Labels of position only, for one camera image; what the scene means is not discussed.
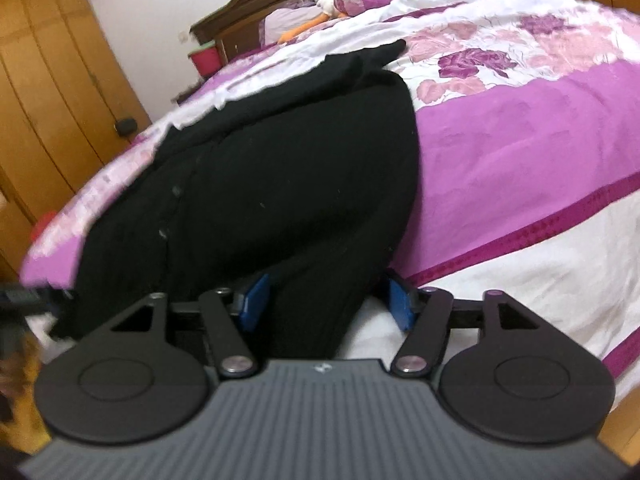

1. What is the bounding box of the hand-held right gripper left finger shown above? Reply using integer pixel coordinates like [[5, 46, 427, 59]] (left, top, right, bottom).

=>
[[107, 272, 274, 379]]

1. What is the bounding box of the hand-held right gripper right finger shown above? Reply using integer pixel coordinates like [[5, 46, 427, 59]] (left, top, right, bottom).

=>
[[382, 269, 538, 380]]

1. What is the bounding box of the black buttoned cardigan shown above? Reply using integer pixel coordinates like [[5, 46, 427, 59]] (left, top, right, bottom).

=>
[[50, 39, 420, 361]]

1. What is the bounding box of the blurred red thing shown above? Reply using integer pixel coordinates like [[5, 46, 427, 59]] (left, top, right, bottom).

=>
[[29, 212, 63, 251]]

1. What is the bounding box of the purple floral bed sheet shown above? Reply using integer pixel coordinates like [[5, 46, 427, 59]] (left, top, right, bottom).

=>
[[20, 0, 640, 401]]

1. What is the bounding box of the light wooden wardrobe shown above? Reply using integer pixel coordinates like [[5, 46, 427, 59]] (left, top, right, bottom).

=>
[[0, 0, 152, 273]]

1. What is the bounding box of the red bucket with green lid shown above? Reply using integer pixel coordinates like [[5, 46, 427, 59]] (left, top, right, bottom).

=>
[[188, 43, 222, 79]]

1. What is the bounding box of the light purple pillow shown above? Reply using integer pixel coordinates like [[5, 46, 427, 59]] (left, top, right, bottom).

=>
[[262, 2, 323, 45]]

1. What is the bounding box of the orange plush toy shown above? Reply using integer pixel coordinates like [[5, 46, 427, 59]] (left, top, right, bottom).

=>
[[278, 0, 347, 44]]

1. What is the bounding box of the dark wooden headboard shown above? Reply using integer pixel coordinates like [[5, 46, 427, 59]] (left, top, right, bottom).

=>
[[190, 0, 458, 63]]

